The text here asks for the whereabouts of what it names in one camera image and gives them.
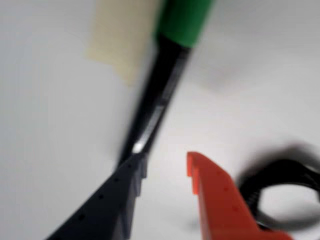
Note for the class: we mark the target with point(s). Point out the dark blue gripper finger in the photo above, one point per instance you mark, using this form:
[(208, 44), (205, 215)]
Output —
[(100, 212)]

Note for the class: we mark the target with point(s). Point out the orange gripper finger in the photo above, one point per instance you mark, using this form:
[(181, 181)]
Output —
[(220, 205)]

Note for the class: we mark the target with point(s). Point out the green marker with black barrel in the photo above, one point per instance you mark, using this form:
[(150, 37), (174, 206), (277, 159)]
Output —
[(170, 75)]

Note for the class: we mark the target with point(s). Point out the wide beige masking tape strip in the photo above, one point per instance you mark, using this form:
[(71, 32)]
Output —
[(120, 37)]

